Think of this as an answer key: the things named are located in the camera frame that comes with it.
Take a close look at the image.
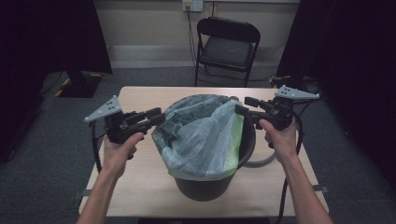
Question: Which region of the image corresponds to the pale green garbage bag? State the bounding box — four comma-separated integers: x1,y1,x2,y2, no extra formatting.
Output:
151,93,246,181

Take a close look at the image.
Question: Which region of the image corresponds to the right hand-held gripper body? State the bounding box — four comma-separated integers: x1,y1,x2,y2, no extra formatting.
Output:
264,85,320,132

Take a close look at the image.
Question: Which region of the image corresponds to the grey table strap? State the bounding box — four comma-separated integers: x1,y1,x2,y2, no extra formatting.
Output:
74,189,94,199
311,185,331,194

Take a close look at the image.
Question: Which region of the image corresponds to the white wall outlet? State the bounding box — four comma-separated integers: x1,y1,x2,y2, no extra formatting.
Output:
182,0,205,13

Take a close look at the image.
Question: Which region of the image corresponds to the hand-held gripper cable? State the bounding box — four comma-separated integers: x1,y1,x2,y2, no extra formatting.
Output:
275,111,304,224
90,120,108,174

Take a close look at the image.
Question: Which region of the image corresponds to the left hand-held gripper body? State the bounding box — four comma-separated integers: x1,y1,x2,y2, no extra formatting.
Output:
83,95,139,145

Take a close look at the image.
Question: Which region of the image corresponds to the person's left hand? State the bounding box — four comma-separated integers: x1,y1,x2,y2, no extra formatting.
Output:
101,133,145,180

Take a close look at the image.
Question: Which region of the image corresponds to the left hand-held gripper cable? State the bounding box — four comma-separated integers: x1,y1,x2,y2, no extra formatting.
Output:
90,120,108,174

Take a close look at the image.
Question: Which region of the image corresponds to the black folding chair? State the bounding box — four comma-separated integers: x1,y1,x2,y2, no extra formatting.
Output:
194,16,262,88

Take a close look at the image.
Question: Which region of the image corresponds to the black ribbed trash bin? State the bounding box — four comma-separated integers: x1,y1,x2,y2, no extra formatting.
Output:
173,105,257,203

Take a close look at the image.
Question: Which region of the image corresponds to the person's right hand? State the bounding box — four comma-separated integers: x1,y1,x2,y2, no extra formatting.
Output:
259,119,298,166

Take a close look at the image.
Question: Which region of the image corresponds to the right hand-held gripper cable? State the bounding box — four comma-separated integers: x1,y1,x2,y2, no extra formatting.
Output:
275,111,304,224

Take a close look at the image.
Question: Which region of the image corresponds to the black curtain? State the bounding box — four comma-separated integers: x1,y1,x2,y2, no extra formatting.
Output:
276,0,396,188
0,0,114,162

